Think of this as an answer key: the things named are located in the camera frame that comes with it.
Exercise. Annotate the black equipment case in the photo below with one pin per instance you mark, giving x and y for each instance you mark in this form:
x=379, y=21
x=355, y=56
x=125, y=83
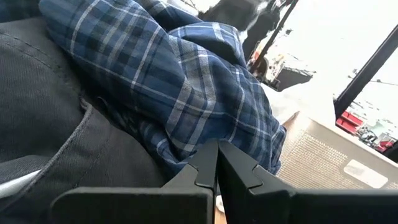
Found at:
x=289, y=81

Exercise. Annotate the black aluminium frame post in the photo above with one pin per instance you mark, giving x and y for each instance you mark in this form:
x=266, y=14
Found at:
x=392, y=152
x=363, y=74

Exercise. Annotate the dark grey garment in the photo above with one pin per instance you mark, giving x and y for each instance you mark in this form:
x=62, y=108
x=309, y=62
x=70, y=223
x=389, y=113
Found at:
x=40, y=93

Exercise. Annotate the blue plaid shirt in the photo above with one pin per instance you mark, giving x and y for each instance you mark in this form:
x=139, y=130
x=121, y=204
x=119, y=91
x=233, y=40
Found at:
x=186, y=93

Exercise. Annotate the red storage bins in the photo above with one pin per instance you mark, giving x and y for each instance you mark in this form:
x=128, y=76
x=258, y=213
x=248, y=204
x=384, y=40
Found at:
x=348, y=123

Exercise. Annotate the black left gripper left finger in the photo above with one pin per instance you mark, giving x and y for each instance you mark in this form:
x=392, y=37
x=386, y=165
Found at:
x=140, y=205

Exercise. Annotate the white perforated laundry basket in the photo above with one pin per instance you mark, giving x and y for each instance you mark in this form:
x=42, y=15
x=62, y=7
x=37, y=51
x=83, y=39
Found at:
x=311, y=155

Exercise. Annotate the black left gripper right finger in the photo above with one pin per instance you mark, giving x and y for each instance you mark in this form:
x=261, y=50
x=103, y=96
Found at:
x=295, y=208

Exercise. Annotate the thin black frame post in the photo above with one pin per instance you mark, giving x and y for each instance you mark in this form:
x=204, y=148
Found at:
x=272, y=35

